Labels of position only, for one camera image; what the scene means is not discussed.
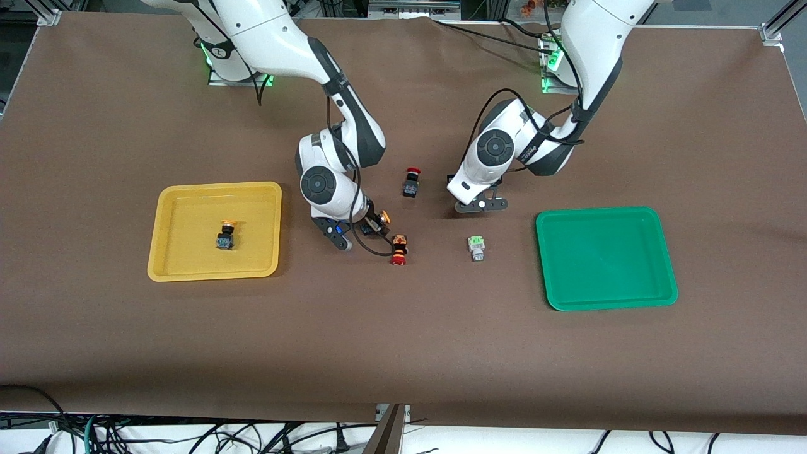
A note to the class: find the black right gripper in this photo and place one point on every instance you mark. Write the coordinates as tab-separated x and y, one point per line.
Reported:
369	222

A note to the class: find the yellow push button switch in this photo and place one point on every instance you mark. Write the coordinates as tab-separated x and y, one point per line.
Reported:
225	241
384	218

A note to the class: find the green push button switch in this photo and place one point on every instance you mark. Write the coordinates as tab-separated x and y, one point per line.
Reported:
476	247

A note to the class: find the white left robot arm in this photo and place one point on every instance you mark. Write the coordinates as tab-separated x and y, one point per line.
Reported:
592	38

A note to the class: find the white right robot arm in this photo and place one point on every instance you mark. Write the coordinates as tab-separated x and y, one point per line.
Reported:
271	31

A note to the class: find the red button with orange block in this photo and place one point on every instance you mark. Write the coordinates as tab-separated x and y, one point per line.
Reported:
399	247

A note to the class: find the red button with blue block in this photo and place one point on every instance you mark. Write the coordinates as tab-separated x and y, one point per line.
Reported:
410	187

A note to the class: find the brown table cover mat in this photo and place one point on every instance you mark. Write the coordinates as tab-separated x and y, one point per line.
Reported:
403	347

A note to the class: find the green plastic tray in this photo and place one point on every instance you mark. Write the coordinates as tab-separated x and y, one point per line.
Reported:
605	258

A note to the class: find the grey metal box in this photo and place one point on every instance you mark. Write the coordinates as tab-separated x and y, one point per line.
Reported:
413	7

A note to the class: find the yellow plastic tray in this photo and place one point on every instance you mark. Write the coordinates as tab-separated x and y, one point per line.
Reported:
189	258

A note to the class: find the dark wooden table beam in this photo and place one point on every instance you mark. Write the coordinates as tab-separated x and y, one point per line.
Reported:
388	438

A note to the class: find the small metal table bracket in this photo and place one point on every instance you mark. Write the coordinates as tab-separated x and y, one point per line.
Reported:
380	414

